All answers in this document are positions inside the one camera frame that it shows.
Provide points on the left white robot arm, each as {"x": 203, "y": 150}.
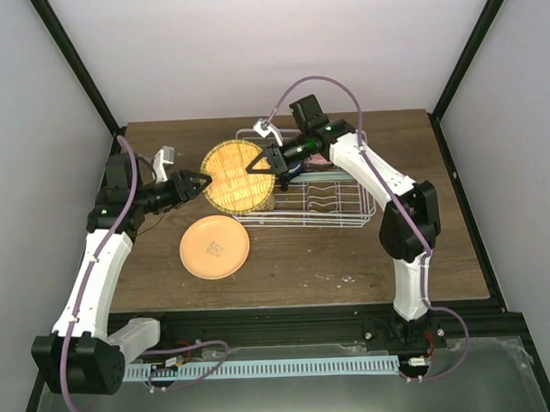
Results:
{"x": 80, "y": 356}

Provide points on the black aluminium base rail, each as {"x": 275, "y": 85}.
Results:
{"x": 375, "y": 325}

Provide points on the light blue slotted strip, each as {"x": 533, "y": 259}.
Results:
{"x": 261, "y": 369}

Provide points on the black frame post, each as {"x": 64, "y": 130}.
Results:
{"x": 485, "y": 20}
{"x": 52, "y": 23}

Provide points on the mint green flower plate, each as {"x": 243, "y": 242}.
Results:
{"x": 322, "y": 177}

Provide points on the cream shallow bowl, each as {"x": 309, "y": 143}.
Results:
{"x": 268, "y": 205}

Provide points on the metal front sheet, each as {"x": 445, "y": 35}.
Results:
{"x": 479, "y": 375}

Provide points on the bamboo pattern plate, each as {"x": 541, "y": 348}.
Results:
{"x": 233, "y": 190}

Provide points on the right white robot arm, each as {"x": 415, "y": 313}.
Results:
{"x": 410, "y": 224}

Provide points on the pink plate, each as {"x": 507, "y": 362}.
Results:
{"x": 318, "y": 159}

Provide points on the dark blue mug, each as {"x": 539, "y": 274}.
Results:
{"x": 295, "y": 169}

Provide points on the orange plate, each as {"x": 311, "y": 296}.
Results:
{"x": 214, "y": 247}

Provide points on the left black frame post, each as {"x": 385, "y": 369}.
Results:
{"x": 52, "y": 23}

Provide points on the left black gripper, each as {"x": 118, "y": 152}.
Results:
{"x": 187, "y": 186}

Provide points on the right black frame post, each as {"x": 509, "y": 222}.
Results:
{"x": 485, "y": 20}

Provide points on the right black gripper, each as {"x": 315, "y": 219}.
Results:
{"x": 269, "y": 154}

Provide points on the white wire dish rack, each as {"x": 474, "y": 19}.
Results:
{"x": 321, "y": 205}

